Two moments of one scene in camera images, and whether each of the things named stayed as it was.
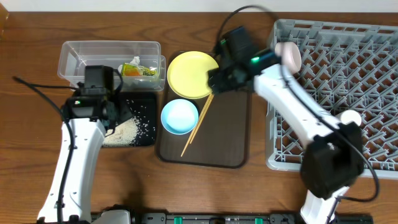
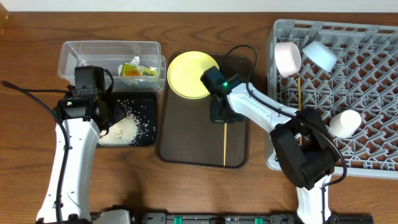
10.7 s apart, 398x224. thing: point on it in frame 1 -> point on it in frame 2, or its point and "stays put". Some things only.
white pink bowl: x=290 y=55 stays put
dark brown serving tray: x=222 y=138 stays put
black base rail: x=250 y=218 stays put
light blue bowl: x=180 y=116 -> x=318 y=53
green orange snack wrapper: x=132 y=70 stays put
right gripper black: x=214 y=82 -> x=215 y=118
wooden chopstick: x=199 y=117 -> x=225 y=143
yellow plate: x=187 y=74 stays put
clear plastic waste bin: x=138 y=64 stays put
